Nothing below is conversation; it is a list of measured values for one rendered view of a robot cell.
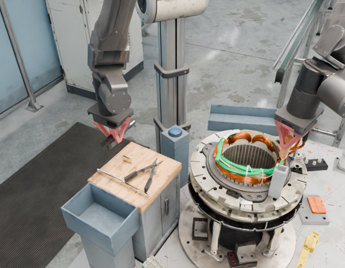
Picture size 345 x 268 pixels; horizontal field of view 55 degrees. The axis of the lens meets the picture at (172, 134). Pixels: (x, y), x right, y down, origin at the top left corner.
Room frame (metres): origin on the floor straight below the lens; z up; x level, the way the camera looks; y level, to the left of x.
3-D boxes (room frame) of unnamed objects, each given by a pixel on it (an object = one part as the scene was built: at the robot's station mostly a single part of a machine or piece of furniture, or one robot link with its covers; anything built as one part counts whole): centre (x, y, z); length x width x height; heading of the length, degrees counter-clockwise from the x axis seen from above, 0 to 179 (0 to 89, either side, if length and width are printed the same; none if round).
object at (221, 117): (0.95, -0.25, 0.92); 0.25 x 0.11 x 0.28; 81
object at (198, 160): (0.67, -0.21, 1.09); 0.32 x 0.32 x 0.01
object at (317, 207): (0.76, -0.51, 0.80); 0.07 x 0.05 x 0.01; 177
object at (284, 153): (0.56, -0.26, 1.25); 0.02 x 0.02 x 0.06
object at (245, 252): (0.55, -0.22, 0.85); 0.06 x 0.04 x 0.05; 99
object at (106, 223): (0.55, 0.19, 0.92); 0.17 x 0.11 x 0.28; 57
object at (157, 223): (0.67, 0.11, 0.91); 0.19 x 0.19 x 0.26; 57
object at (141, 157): (0.67, 0.11, 1.05); 0.20 x 0.19 x 0.02; 147
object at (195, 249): (0.67, -0.21, 0.80); 0.39 x 0.39 x 0.01
